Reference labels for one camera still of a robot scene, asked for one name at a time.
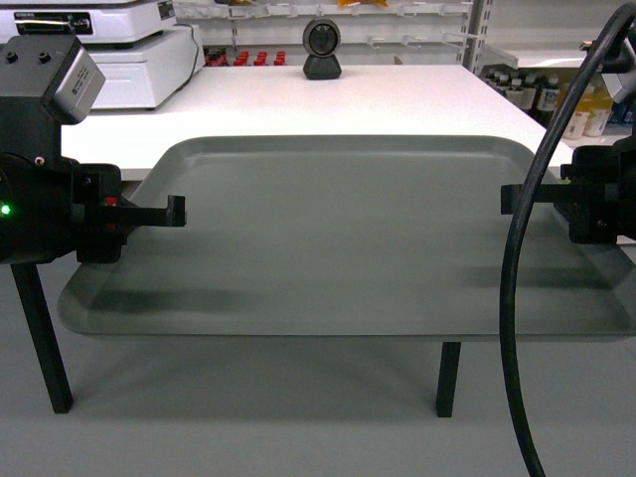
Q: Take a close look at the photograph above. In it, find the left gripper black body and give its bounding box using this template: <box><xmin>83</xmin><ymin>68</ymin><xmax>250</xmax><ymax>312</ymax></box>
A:
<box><xmin>72</xmin><ymin>164</ymin><xmax>134</xmax><ymax>262</ymax></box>

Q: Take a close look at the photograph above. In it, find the grey rectangular serving tray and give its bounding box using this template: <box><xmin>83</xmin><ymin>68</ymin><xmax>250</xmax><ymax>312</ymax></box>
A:
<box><xmin>56</xmin><ymin>134</ymin><xmax>636</xmax><ymax>344</ymax></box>

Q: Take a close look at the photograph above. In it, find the white cash register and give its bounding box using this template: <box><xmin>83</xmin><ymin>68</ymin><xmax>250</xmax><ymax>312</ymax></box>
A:
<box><xmin>1</xmin><ymin>1</ymin><xmax>205</xmax><ymax>109</ymax></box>

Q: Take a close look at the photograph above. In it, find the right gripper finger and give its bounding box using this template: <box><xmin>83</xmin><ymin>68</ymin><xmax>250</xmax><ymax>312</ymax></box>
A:
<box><xmin>500</xmin><ymin>183</ymin><xmax>572</xmax><ymax>216</ymax></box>

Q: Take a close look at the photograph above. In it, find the black round barcode scanner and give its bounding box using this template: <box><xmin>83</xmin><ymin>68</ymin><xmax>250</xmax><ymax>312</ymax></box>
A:
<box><xmin>303</xmin><ymin>18</ymin><xmax>342</xmax><ymax>80</ymax></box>

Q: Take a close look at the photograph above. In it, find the thick black cable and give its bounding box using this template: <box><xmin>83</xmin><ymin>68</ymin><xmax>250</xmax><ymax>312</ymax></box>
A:
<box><xmin>498</xmin><ymin>2</ymin><xmax>636</xmax><ymax>477</ymax></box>

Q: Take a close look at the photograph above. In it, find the white checkout table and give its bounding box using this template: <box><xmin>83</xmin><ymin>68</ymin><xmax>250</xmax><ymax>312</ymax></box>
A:
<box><xmin>13</xmin><ymin>63</ymin><xmax>577</xmax><ymax>417</ymax></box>

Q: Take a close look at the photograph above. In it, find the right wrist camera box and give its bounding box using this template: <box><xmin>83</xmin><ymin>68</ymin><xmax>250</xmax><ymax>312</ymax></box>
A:
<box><xmin>601</xmin><ymin>40</ymin><xmax>635</xmax><ymax>104</ymax></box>

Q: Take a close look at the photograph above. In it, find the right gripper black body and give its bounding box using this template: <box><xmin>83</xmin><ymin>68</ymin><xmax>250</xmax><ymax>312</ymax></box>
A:
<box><xmin>556</xmin><ymin>141</ymin><xmax>635</xmax><ymax>244</ymax></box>

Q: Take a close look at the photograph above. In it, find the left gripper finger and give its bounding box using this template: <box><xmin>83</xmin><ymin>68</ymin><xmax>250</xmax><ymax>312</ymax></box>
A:
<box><xmin>117</xmin><ymin>195</ymin><xmax>187</xmax><ymax>227</ymax></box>

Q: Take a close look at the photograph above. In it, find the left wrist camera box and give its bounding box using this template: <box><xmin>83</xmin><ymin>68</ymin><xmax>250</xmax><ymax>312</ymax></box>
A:
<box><xmin>51</xmin><ymin>46</ymin><xmax>105</xmax><ymax>125</ymax></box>

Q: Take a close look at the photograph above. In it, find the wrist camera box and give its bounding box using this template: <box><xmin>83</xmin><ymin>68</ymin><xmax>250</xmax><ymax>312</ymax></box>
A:
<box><xmin>51</xmin><ymin>46</ymin><xmax>105</xmax><ymax>125</ymax></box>
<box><xmin>601</xmin><ymin>40</ymin><xmax>635</xmax><ymax>104</ymax></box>

